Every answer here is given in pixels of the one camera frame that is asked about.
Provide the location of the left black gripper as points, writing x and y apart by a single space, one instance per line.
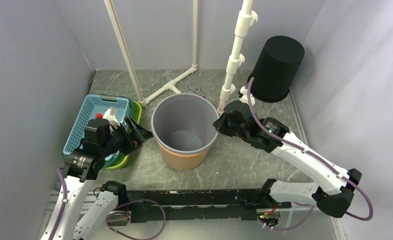
142 134

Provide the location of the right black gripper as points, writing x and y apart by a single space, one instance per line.
220 125

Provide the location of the grey plastic bucket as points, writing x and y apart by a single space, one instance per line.
183 123

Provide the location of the orange plastic bucket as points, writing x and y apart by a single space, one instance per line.
181 161

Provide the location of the black plastic bucket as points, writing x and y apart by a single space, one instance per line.
276 68

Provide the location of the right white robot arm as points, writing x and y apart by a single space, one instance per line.
329 190

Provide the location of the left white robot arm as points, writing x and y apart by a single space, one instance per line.
77 178

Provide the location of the green plastic tray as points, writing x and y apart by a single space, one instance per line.
135 112

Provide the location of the blue plastic basket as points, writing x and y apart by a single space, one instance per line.
92 105

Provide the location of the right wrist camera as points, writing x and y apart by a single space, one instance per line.
244 97

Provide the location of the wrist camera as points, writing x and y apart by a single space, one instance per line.
244 97
110 115

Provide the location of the red handled adjustable wrench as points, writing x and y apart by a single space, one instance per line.
197 91

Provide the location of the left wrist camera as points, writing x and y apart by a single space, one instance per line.
110 115

